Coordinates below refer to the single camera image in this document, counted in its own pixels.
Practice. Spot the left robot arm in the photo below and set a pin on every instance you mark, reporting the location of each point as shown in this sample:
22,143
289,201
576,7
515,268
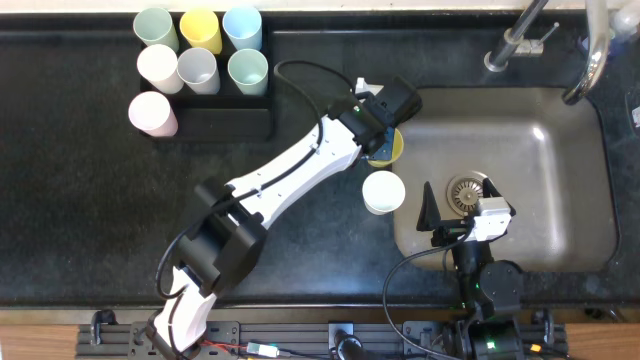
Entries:
300,160

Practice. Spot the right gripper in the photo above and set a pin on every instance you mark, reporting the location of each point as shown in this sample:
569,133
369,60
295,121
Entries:
447,235

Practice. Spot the steel tap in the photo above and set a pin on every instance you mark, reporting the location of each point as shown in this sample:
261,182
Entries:
597,50

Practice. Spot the mounting rail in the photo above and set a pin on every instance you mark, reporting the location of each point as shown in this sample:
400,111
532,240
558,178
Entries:
290,332

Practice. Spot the blue cup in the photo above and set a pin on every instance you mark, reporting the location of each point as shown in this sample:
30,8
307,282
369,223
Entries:
242,25

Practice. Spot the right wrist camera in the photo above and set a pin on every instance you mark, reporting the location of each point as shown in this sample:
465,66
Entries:
492,217

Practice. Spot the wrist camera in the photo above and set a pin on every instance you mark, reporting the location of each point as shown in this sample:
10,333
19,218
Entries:
492,217
367,88

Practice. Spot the green cup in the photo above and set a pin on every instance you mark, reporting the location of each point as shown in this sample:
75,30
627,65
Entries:
154,25
248,70

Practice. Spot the black tray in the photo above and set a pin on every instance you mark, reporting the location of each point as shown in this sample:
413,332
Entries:
225,125

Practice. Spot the white cup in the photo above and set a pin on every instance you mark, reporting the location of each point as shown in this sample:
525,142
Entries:
383,191
159,65

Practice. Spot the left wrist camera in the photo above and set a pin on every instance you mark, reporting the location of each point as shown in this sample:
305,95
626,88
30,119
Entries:
367,88

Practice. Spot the yellow cup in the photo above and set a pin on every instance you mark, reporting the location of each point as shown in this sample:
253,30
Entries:
396,150
200,27

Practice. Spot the pink cup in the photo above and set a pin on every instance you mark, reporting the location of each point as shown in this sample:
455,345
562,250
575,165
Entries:
150,112

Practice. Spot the grey cup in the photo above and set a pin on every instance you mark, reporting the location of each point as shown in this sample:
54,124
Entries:
197,67

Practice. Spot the steel sink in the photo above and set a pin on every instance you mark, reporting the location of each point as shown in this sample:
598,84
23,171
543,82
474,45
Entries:
550,175

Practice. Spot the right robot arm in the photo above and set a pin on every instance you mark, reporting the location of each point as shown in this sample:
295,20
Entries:
495,290

